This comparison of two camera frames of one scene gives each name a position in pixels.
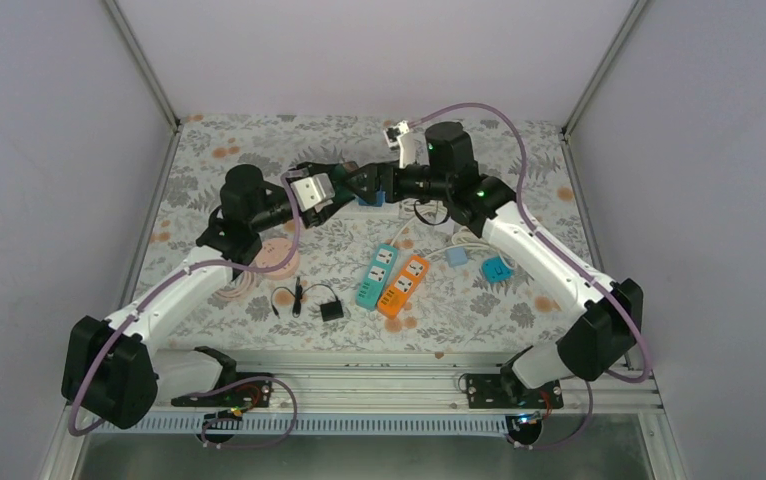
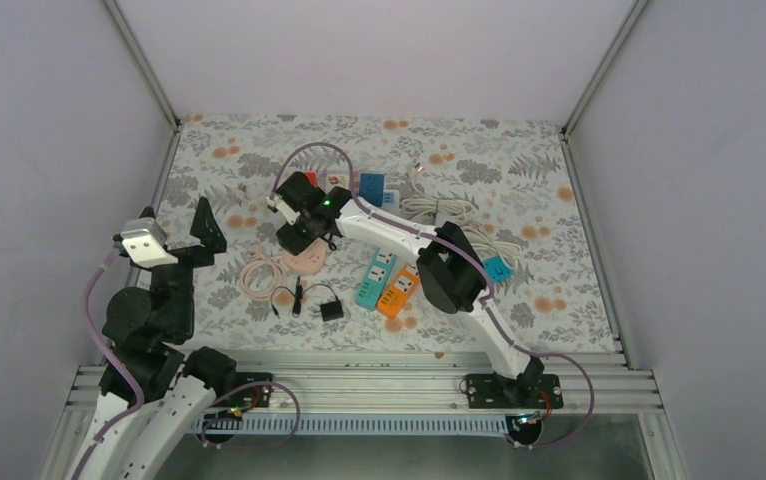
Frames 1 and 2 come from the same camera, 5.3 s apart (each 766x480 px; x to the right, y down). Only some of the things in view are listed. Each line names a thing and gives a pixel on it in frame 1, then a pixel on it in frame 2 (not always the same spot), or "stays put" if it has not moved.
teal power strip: x=376 y=276 stays put
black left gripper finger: x=315 y=167 → x=207 y=227
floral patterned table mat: x=329 y=283 stays put
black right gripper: x=374 y=173 → x=297 y=242
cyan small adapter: x=495 y=271 stays put
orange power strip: x=404 y=287 stays put
